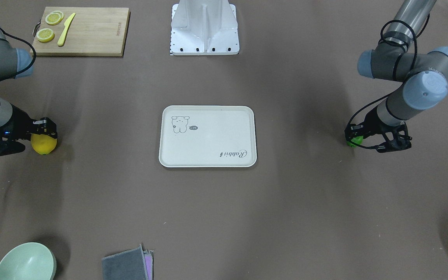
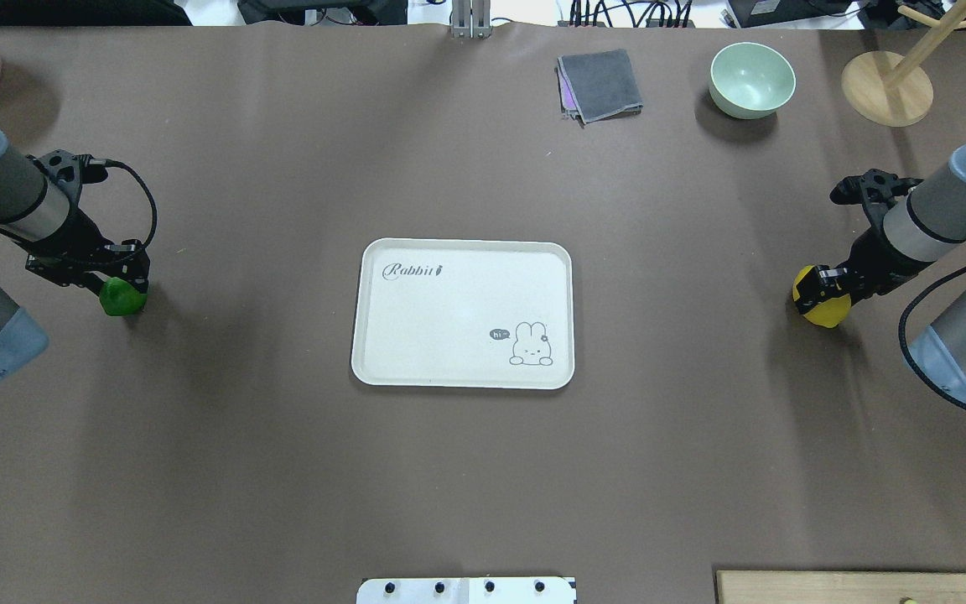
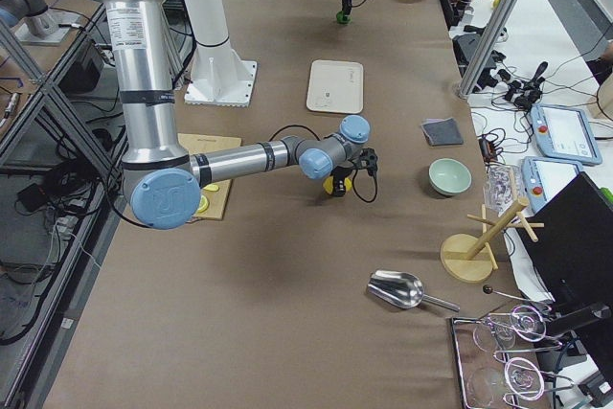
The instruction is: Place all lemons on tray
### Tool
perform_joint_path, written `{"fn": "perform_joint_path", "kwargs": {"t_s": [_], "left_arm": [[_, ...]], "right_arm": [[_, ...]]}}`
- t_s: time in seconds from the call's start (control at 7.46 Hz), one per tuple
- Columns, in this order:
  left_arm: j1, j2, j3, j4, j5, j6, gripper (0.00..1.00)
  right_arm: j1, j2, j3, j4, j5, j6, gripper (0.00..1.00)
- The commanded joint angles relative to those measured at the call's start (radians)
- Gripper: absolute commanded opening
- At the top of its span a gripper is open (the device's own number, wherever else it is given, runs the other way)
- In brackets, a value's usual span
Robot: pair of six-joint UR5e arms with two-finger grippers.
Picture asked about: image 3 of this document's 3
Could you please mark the yellow lemon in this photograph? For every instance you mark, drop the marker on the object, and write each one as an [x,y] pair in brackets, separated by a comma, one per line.
[328,184]

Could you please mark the green lime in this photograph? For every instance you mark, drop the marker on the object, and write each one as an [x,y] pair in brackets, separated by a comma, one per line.
[343,18]

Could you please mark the white rabbit tray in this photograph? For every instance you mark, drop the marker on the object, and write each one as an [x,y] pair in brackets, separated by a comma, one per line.
[335,87]

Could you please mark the black tray with glasses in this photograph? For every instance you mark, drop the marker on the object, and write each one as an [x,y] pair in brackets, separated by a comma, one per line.
[496,363]

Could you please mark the grey folded cloth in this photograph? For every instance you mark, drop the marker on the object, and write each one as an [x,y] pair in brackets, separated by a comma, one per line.
[442,132]

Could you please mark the mint green bowl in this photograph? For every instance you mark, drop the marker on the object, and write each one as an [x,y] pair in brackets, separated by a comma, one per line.
[449,176]

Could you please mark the metal scoop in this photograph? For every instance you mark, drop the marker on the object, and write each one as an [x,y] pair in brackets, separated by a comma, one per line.
[403,290]

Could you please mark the wooden mug tree stand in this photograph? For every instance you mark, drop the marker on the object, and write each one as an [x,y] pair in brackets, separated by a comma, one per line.
[470,259]

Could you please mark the blue teach pendant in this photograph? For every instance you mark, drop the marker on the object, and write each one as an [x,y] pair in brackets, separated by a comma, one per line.
[563,132]
[545,177]

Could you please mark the black monitor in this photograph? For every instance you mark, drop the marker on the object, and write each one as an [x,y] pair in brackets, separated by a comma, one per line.
[573,254]

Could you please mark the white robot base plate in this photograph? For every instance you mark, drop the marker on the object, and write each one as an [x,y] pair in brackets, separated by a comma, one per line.
[220,77]

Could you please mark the aluminium frame post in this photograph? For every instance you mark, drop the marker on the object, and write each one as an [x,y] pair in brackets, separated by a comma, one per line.
[484,48]

